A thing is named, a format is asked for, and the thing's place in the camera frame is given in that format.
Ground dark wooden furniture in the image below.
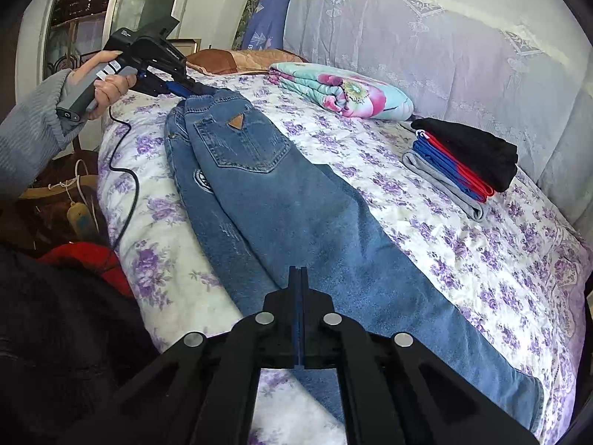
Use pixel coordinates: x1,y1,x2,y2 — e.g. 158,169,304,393
0,148,112,246

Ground black cable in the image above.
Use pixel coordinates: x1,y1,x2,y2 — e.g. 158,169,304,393
107,104,140,251

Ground grey folded garment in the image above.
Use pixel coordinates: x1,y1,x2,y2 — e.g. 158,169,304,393
401,149,485,221

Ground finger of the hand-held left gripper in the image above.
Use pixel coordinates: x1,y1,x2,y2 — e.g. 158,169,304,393
183,76,218,96
164,81,198,100

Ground blue patterned pillow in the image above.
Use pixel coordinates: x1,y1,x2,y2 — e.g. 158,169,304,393
241,0,307,52

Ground red cloth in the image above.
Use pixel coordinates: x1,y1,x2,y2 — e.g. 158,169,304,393
37,243,135,297

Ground brown pillow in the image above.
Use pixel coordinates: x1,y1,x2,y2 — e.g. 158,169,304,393
185,47,307,76

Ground glass door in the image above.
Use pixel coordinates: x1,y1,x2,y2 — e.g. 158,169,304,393
44,0,186,70

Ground person's dark clothing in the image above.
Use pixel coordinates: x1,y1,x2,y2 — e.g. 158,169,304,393
0,241,160,445

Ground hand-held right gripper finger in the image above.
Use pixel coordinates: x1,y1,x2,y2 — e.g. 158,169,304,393
60,266,301,445
300,266,538,445

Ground red and blue folded garment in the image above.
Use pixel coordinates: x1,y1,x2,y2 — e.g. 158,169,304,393
412,131,496,203

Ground black folded garment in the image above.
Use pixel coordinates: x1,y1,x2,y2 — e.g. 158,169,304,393
410,117,519,194

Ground white cord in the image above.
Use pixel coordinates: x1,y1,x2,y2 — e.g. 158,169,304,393
46,160,100,223

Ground person's left hand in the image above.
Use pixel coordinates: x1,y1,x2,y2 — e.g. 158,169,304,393
69,51,140,108

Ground folded floral blanket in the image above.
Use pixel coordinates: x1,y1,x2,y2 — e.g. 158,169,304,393
269,62,415,121

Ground green wall picture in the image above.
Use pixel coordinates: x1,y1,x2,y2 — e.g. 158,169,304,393
232,0,258,50

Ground beige and blue object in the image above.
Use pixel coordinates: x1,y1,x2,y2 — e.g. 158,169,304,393
67,203,96,242

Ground blue jeans pants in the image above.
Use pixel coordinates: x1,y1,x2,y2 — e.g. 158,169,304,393
164,88,545,434

